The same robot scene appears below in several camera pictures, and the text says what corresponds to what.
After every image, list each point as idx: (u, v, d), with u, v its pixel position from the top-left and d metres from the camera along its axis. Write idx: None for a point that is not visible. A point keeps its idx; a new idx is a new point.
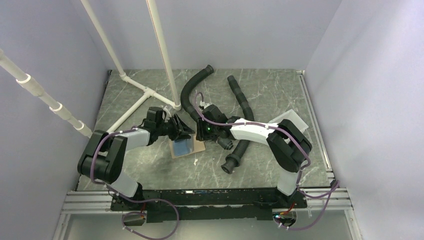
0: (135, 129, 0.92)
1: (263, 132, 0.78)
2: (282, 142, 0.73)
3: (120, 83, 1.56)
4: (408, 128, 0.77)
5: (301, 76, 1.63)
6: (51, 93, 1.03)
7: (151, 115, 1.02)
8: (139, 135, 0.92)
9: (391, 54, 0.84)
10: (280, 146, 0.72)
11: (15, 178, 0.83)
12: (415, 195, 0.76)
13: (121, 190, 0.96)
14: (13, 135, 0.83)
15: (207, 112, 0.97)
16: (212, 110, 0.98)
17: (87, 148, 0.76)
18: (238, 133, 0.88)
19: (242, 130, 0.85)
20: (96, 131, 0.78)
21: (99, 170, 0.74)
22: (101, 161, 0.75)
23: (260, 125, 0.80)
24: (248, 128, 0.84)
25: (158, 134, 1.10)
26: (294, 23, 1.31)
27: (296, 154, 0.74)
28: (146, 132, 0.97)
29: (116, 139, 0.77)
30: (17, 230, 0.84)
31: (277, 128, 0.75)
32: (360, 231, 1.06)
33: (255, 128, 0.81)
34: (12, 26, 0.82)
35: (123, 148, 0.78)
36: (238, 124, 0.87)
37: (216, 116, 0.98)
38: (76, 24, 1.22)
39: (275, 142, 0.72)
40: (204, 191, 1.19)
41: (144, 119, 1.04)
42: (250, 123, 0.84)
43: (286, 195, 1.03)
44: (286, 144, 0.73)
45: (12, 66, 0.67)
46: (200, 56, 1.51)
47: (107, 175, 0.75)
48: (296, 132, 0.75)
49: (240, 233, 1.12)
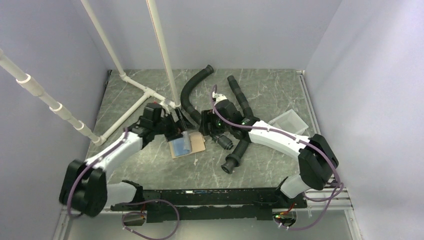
0: (123, 141, 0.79)
1: (291, 144, 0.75)
2: (314, 160, 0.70)
3: (120, 83, 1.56)
4: (409, 129, 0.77)
5: (301, 76, 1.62)
6: (51, 93, 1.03)
7: (149, 113, 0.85)
8: (127, 147, 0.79)
9: (391, 54, 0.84)
10: (312, 164, 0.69)
11: (15, 178, 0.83)
12: (415, 195, 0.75)
13: (117, 200, 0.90)
14: (13, 135, 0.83)
15: (221, 108, 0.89)
16: (227, 107, 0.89)
17: (65, 182, 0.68)
18: (257, 139, 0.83)
19: (263, 135, 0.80)
20: (71, 163, 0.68)
21: (79, 205, 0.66)
22: (79, 196, 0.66)
23: (289, 136, 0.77)
24: (271, 134, 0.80)
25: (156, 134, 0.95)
26: (294, 23, 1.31)
27: (325, 173, 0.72)
28: (138, 139, 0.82)
29: (93, 173, 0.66)
30: (17, 230, 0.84)
31: (308, 145, 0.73)
32: (360, 231, 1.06)
33: (281, 137, 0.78)
34: (12, 27, 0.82)
35: (103, 180, 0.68)
36: (259, 129, 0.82)
37: (231, 114, 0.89)
38: (76, 24, 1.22)
39: (308, 160, 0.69)
40: (204, 191, 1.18)
41: (141, 116, 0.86)
42: (274, 129, 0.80)
43: (288, 196, 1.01)
44: (316, 162, 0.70)
45: (12, 65, 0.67)
46: (200, 56, 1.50)
47: (89, 210, 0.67)
48: (327, 149, 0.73)
49: (240, 233, 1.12)
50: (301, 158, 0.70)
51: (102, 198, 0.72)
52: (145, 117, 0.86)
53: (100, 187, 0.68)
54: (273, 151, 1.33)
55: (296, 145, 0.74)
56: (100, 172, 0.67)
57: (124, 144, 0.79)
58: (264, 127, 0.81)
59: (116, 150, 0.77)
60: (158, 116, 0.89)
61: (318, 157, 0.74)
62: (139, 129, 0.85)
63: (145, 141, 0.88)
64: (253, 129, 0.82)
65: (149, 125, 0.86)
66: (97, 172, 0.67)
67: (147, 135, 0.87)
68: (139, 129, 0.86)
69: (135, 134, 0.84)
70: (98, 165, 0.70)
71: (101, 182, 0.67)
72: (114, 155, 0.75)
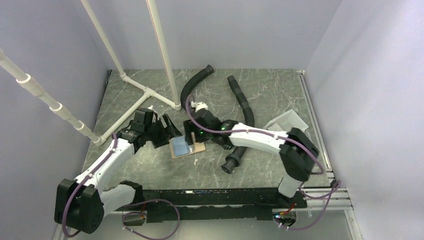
0: (113, 150, 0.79)
1: (272, 141, 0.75)
2: (294, 153, 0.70)
3: (120, 83, 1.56)
4: (408, 129, 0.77)
5: (301, 76, 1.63)
6: (51, 93, 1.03)
7: (140, 116, 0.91)
8: (118, 156, 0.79)
9: (391, 54, 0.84)
10: (293, 158, 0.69)
11: (15, 178, 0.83)
12: (415, 195, 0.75)
13: (118, 204, 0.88)
14: (14, 135, 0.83)
15: (199, 117, 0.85)
16: (205, 115, 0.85)
17: (58, 203, 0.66)
18: (240, 141, 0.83)
19: (243, 138, 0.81)
20: (61, 183, 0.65)
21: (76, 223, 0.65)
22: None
23: (268, 134, 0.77)
24: (250, 135, 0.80)
25: (145, 139, 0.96)
26: (294, 23, 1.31)
27: (307, 165, 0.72)
28: (128, 146, 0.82)
29: (84, 191, 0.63)
30: (17, 230, 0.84)
31: (287, 139, 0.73)
32: (360, 231, 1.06)
33: (260, 137, 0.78)
34: (12, 26, 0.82)
35: (96, 196, 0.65)
36: (239, 132, 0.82)
37: (209, 121, 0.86)
38: (76, 24, 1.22)
39: (289, 155, 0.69)
40: (204, 191, 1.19)
41: (131, 120, 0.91)
42: (252, 130, 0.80)
43: (289, 196, 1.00)
44: (297, 155, 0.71)
45: (12, 66, 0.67)
46: (200, 56, 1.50)
47: (86, 227, 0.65)
48: (306, 141, 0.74)
49: (240, 233, 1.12)
50: (283, 153, 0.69)
51: (99, 213, 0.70)
52: (136, 121, 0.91)
53: (95, 204, 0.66)
54: None
55: (276, 142, 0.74)
56: (91, 190, 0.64)
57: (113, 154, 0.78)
58: (243, 129, 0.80)
59: (106, 162, 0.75)
60: (149, 120, 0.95)
61: (299, 150, 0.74)
62: (129, 134, 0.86)
63: (136, 144, 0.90)
64: (233, 132, 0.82)
65: (141, 128, 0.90)
66: (88, 189, 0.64)
67: (138, 139, 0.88)
68: (130, 132, 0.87)
69: (125, 139, 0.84)
70: (90, 181, 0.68)
71: (94, 200, 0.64)
72: (104, 168, 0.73)
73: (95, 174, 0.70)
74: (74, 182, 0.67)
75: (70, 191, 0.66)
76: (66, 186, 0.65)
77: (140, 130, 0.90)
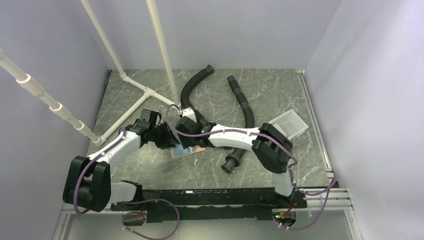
0: (123, 138, 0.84)
1: (245, 138, 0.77)
2: (266, 147, 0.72)
3: (120, 83, 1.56)
4: (408, 129, 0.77)
5: (301, 76, 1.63)
6: (52, 93, 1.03)
7: (146, 114, 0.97)
8: (126, 144, 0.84)
9: (391, 54, 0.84)
10: (266, 152, 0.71)
11: (15, 178, 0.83)
12: (415, 195, 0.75)
13: (117, 199, 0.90)
14: (13, 135, 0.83)
15: (179, 124, 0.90)
16: (185, 121, 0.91)
17: (69, 179, 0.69)
18: (218, 141, 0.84)
19: (221, 138, 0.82)
20: (75, 159, 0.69)
21: (85, 200, 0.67)
22: (84, 190, 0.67)
23: (241, 132, 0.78)
24: (227, 134, 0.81)
25: (150, 138, 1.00)
26: (294, 24, 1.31)
27: (281, 157, 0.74)
28: (136, 137, 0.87)
29: (97, 166, 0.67)
30: (17, 230, 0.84)
31: (259, 134, 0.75)
32: (360, 231, 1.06)
33: (235, 136, 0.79)
34: (12, 27, 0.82)
35: (107, 174, 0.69)
36: (216, 132, 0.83)
37: (190, 127, 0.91)
38: (76, 24, 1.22)
39: (261, 149, 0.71)
40: (204, 191, 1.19)
41: (137, 118, 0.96)
42: (228, 130, 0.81)
43: (286, 195, 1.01)
44: (270, 149, 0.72)
45: (12, 66, 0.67)
46: (200, 56, 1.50)
47: (94, 204, 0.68)
48: (277, 135, 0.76)
49: (240, 233, 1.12)
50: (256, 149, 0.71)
51: (106, 193, 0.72)
52: (142, 119, 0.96)
53: (104, 182, 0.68)
54: None
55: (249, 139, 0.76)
56: (104, 166, 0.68)
57: (123, 139, 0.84)
58: (219, 129, 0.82)
59: (116, 146, 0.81)
60: (154, 120, 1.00)
61: (272, 144, 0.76)
62: (136, 128, 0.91)
63: (142, 140, 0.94)
64: (211, 134, 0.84)
65: (146, 125, 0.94)
66: (101, 165, 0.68)
67: (144, 134, 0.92)
68: (136, 127, 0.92)
69: (133, 132, 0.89)
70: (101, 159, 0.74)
71: (105, 176, 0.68)
72: (114, 150, 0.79)
73: (107, 153, 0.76)
74: (87, 158, 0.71)
75: (83, 167, 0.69)
76: (79, 161, 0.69)
77: (146, 126, 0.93)
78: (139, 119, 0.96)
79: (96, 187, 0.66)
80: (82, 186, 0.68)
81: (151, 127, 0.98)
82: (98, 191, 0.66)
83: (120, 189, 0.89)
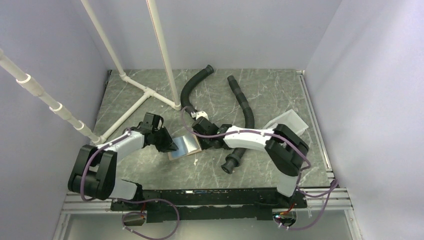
0: (128, 135, 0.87)
1: (260, 139, 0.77)
2: (280, 148, 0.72)
3: (120, 83, 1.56)
4: (408, 128, 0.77)
5: (301, 76, 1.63)
6: (51, 93, 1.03)
7: (149, 118, 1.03)
8: (131, 141, 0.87)
9: (391, 53, 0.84)
10: (279, 152, 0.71)
11: (15, 178, 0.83)
12: (416, 195, 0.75)
13: (119, 195, 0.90)
14: (13, 134, 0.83)
15: (197, 124, 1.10)
16: (201, 123, 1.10)
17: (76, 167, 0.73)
18: (234, 142, 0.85)
19: (236, 138, 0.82)
20: (83, 148, 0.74)
21: (90, 188, 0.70)
22: (90, 178, 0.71)
23: (255, 132, 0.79)
24: (241, 136, 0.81)
25: (152, 140, 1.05)
26: (294, 23, 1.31)
27: (295, 159, 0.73)
28: (140, 136, 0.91)
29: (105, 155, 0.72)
30: (16, 230, 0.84)
31: (273, 135, 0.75)
32: (360, 231, 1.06)
33: (250, 137, 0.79)
34: (11, 26, 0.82)
35: (114, 164, 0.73)
36: (232, 133, 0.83)
37: (206, 127, 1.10)
38: (76, 24, 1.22)
39: (275, 149, 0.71)
40: (204, 191, 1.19)
41: (141, 121, 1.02)
42: (244, 131, 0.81)
43: (286, 195, 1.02)
44: (283, 149, 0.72)
45: (12, 65, 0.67)
46: (200, 56, 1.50)
47: (98, 192, 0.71)
48: (292, 136, 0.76)
49: (240, 233, 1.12)
50: (270, 149, 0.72)
51: (111, 184, 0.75)
52: (146, 121, 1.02)
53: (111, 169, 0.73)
54: None
55: (264, 139, 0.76)
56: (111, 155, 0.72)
57: (128, 136, 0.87)
58: (234, 131, 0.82)
59: (122, 140, 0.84)
60: (157, 123, 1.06)
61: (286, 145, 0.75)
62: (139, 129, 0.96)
63: (145, 141, 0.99)
64: (226, 135, 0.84)
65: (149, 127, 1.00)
66: (108, 154, 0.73)
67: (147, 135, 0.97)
68: (140, 128, 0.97)
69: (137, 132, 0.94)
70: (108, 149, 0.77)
71: (111, 165, 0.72)
72: (120, 144, 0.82)
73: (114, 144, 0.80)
74: (94, 147, 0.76)
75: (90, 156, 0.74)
76: (87, 149, 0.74)
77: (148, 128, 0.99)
78: (143, 122, 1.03)
79: (103, 175, 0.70)
80: (88, 174, 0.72)
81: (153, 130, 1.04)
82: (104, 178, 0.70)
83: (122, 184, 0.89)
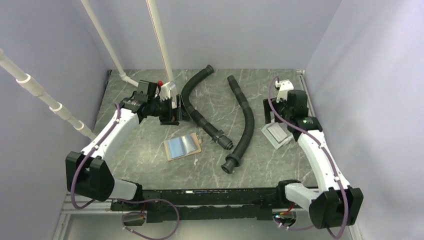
0: (117, 121, 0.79)
1: (329, 177, 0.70)
2: (333, 205, 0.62)
3: (120, 83, 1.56)
4: (408, 129, 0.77)
5: (301, 76, 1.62)
6: (51, 93, 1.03)
7: (144, 87, 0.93)
8: (123, 127, 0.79)
9: (392, 54, 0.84)
10: (328, 207, 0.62)
11: (15, 178, 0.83)
12: (415, 196, 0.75)
13: (119, 196, 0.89)
14: (13, 134, 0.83)
15: (293, 95, 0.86)
16: (299, 97, 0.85)
17: (68, 175, 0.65)
18: (305, 145, 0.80)
19: (311, 148, 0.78)
20: (68, 157, 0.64)
21: (88, 192, 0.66)
22: (84, 185, 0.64)
23: (334, 169, 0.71)
24: (319, 152, 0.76)
25: (149, 113, 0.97)
26: (295, 23, 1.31)
27: (331, 220, 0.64)
28: (132, 116, 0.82)
29: (93, 163, 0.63)
30: (16, 230, 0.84)
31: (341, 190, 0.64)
32: (360, 231, 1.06)
33: (323, 163, 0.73)
34: (11, 26, 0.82)
35: (105, 166, 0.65)
36: (313, 142, 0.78)
37: (298, 106, 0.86)
38: (76, 24, 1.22)
39: (329, 202, 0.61)
40: (204, 191, 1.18)
41: (135, 91, 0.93)
42: (326, 153, 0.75)
43: (286, 196, 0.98)
44: (334, 207, 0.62)
45: (12, 65, 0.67)
46: (200, 56, 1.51)
47: (98, 196, 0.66)
48: (354, 210, 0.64)
49: (240, 233, 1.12)
50: (324, 195, 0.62)
51: (109, 183, 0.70)
52: (140, 91, 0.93)
53: (104, 175, 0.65)
54: (272, 151, 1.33)
55: (332, 183, 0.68)
56: (100, 161, 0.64)
57: (118, 122, 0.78)
58: (319, 142, 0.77)
59: (110, 134, 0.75)
60: (153, 93, 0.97)
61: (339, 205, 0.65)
62: (132, 103, 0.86)
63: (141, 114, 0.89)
64: (308, 136, 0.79)
65: (144, 98, 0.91)
66: (96, 160, 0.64)
67: (142, 108, 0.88)
68: (133, 102, 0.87)
69: (128, 110, 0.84)
70: (96, 154, 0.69)
71: (104, 169, 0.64)
72: (108, 141, 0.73)
73: (101, 146, 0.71)
74: (81, 154, 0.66)
75: (78, 164, 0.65)
76: (73, 158, 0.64)
77: (144, 99, 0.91)
78: (137, 92, 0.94)
79: (96, 181, 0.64)
80: (80, 181, 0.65)
81: (149, 101, 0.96)
82: (99, 184, 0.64)
83: (121, 186, 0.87)
